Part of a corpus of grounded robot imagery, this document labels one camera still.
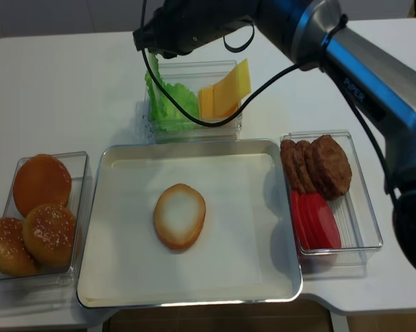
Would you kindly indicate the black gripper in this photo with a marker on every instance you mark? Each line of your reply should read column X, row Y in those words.
column 175, row 29

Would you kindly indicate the green lettuce leaf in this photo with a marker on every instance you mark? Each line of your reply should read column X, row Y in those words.
column 158, row 101
column 176, row 121

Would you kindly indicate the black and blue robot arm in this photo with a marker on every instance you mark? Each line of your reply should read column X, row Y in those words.
column 379, row 89

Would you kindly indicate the clear lettuce and cheese bin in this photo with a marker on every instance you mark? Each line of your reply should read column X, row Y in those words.
column 195, row 76

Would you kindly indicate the upright yellow cheese slice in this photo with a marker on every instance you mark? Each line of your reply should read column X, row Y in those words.
column 228, row 93

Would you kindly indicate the flat yellow cheese slices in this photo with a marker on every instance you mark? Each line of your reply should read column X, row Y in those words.
column 207, row 110

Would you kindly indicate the green lettuce leaf in bin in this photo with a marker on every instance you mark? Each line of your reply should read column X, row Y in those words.
column 176, row 121

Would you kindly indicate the rear brown meat patty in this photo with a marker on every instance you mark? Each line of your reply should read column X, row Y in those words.
column 287, row 159

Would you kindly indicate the brown meat patty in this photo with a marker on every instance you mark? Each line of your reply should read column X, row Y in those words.
column 318, row 183
column 287, row 159
column 301, row 166
column 332, row 167

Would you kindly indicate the clear bun bin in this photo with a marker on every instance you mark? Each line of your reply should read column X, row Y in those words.
column 79, row 203

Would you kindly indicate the bottom bun half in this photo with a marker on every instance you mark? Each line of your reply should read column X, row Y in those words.
column 179, row 216

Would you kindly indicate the metal serving tray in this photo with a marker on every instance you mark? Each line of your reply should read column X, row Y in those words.
column 282, row 278

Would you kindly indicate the plain top bun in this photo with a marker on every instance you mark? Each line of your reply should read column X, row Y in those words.
column 41, row 180

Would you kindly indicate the front brown meat patty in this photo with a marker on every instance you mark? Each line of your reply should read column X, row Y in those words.
column 332, row 167

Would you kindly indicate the white paper tray liner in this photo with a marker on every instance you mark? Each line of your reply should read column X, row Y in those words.
column 126, row 264

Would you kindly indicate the sesame top bun right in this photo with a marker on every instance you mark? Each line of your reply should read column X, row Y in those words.
column 49, row 233

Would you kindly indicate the sesame bun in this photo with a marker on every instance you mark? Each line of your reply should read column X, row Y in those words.
column 49, row 233
column 15, row 260

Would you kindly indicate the red tomato slices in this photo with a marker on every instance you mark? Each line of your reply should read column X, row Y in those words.
column 314, row 222

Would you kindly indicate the clear patty and tomato bin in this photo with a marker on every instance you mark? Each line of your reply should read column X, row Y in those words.
column 353, row 213

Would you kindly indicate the sesame top bun left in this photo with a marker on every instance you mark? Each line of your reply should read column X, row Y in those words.
column 15, row 260

